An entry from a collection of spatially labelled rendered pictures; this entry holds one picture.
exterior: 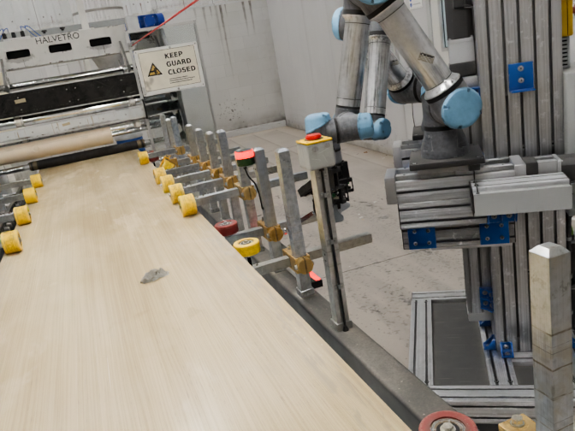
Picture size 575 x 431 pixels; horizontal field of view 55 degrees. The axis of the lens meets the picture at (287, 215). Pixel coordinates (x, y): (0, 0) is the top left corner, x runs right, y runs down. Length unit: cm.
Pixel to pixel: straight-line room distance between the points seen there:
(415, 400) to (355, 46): 101
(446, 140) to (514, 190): 25
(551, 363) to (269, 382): 45
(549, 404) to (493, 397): 120
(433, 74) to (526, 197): 44
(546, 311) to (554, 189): 97
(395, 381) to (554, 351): 55
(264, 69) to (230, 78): 69
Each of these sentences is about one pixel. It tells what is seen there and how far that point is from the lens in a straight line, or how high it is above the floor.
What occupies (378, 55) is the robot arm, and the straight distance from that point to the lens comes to 199.
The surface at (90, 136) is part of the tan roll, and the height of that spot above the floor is 107.
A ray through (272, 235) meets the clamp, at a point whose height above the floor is 85.
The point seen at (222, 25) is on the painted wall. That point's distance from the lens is 1086.
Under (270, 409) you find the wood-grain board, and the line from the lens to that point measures 94.
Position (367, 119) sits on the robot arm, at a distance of 162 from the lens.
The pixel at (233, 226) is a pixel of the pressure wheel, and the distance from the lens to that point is 189.
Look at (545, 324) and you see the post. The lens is 81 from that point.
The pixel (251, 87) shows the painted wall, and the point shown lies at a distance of 1093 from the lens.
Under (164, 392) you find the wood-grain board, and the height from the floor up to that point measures 90.
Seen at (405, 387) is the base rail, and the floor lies 70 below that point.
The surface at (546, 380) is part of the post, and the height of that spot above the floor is 96.
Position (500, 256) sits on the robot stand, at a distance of 214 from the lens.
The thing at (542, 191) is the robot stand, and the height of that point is 94.
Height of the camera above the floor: 144
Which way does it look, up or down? 17 degrees down
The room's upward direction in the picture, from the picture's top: 10 degrees counter-clockwise
